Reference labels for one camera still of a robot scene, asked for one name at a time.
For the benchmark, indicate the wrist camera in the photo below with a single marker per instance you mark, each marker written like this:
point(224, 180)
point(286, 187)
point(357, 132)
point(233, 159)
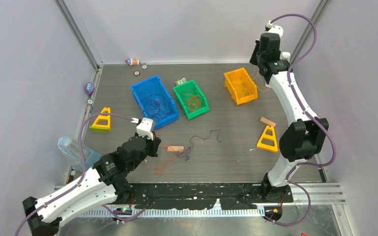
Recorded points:
point(145, 128)
point(271, 28)

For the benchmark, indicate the white metronome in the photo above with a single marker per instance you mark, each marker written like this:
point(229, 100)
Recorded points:
point(285, 56)

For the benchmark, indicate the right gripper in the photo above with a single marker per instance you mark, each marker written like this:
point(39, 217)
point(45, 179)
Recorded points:
point(253, 59)

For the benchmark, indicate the green gear toy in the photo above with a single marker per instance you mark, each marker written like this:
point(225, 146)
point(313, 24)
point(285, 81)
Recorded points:
point(180, 81)

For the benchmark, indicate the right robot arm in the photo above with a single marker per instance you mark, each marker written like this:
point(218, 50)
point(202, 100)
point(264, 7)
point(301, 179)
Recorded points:
point(306, 132)

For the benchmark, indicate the small toy figurine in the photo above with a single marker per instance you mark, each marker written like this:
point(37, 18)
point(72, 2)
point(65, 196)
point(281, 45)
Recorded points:
point(132, 62)

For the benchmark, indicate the blue plastic bin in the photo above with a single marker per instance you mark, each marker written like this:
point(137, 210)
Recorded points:
point(155, 101)

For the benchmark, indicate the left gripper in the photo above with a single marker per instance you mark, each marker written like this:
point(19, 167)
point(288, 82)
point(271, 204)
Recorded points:
point(155, 143)

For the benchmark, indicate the small wooden block right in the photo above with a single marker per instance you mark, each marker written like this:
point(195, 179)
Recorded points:
point(267, 122)

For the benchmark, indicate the orange plastic bin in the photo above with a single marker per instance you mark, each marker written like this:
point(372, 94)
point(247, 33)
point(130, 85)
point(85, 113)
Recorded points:
point(241, 86)

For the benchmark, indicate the yellow triangular toy right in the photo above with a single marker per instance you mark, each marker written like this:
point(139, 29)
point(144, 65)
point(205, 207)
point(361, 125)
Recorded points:
point(268, 140)

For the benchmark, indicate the purple round toy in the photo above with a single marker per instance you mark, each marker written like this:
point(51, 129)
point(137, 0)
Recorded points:
point(89, 88)

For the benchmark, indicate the yellow triangular toy left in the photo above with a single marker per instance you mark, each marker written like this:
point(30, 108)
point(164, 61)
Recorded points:
point(102, 123)

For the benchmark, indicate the green plastic bin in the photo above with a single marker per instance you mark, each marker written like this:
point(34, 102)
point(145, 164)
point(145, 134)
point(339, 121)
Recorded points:
point(191, 98)

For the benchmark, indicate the clear blue plastic container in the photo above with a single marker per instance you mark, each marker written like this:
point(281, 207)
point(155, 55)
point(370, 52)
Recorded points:
point(71, 151)

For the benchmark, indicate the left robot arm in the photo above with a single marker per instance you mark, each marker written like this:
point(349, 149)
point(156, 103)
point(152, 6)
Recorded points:
point(103, 183)

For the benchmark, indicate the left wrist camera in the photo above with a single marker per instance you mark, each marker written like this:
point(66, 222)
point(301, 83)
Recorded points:
point(145, 128)

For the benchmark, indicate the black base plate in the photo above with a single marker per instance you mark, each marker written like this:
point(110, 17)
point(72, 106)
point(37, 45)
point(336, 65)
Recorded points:
point(199, 196)

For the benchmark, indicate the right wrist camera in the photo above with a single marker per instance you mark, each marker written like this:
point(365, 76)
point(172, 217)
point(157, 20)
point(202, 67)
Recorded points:
point(271, 28)

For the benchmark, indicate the yellow triangular toy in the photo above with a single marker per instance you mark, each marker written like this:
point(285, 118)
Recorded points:
point(102, 123)
point(268, 140)

